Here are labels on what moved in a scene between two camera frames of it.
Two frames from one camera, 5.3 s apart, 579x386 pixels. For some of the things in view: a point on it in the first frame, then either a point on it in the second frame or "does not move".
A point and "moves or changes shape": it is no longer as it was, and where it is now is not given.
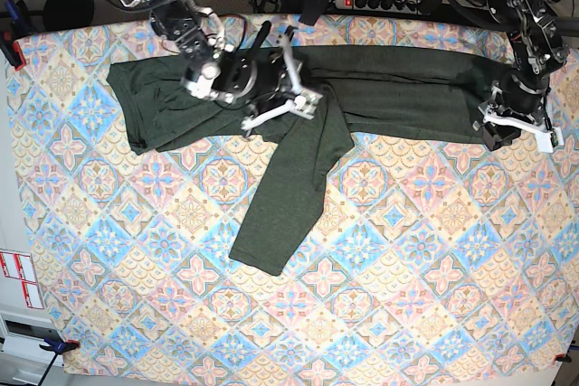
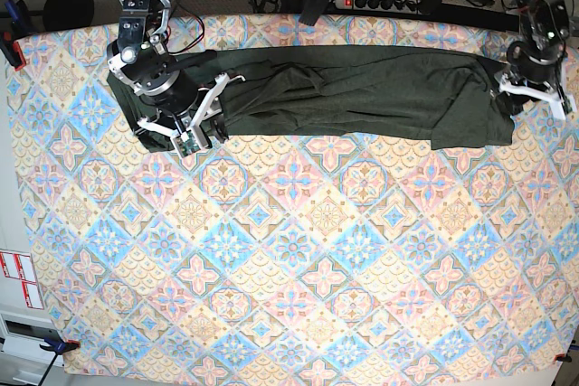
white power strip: (379, 3) does not move
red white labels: (19, 267) does not move
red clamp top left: (14, 26) does not move
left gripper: (251, 76) → (175, 94)
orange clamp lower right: (562, 357) does not move
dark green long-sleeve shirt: (405, 94) moves or changes shape
